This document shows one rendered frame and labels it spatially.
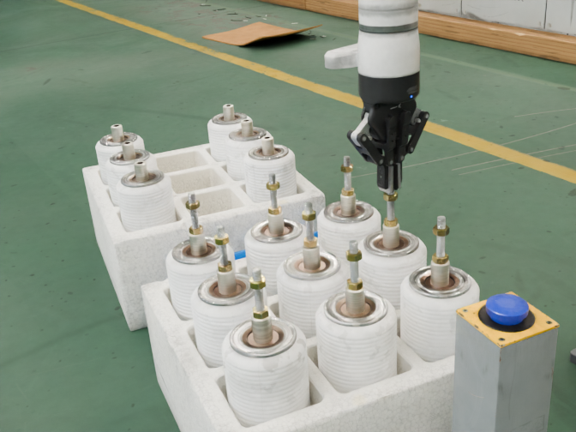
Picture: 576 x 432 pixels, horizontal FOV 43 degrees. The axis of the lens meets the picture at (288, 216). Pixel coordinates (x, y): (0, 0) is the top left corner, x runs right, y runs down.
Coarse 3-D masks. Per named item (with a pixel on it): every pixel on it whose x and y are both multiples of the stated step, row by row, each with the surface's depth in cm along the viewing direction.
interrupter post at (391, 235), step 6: (384, 228) 98; (390, 228) 97; (396, 228) 98; (384, 234) 98; (390, 234) 98; (396, 234) 98; (384, 240) 99; (390, 240) 98; (396, 240) 98; (390, 246) 98; (396, 246) 99
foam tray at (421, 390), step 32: (160, 288) 107; (160, 320) 99; (192, 320) 99; (160, 352) 105; (192, 352) 92; (160, 384) 113; (192, 384) 87; (224, 384) 88; (320, 384) 85; (384, 384) 84; (416, 384) 84; (448, 384) 86; (192, 416) 92; (224, 416) 81; (288, 416) 80; (320, 416) 80; (352, 416) 81; (384, 416) 83; (416, 416) 86; (448, 416) 88
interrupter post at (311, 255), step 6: (318, 246) 94; (306, 252) 94; (312, 252) 93; (318, 252) 94; (306, 258) 94; (312, 258) 94; (318, 258) 94; (306, 264) 95; (312, 264) 94; (318, 264) 95
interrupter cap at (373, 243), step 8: (376, 232) 102; (400, 232) 102; (408, 232) 101; (368, 240) 100; (376, 240) 100; (400, 240) 100; (408, 240) 100; (416, 240) 99; (368, 248) 98; (376, 248) 98; (384, 248) 99; (392, 248) 99; (400, 248) 98; (408, 248) 98; (416, 248) 97; (384, 256) 96; (392, 256) 96; (400, 256) 96
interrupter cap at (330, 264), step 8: (296, 256) 98; (320, 256) 97; (328, 256) 97; (336, 256) 97; (288, 264) 96; (296, 264) 96; (328, 264) 95; (336, 264) 95; (288, 272) 94; (296, 272) 94; (304, 272) 94; (312, 272) 94; (320, 272) 94; (328, 272) 93; (336, 272) 93; (312, 280) 92
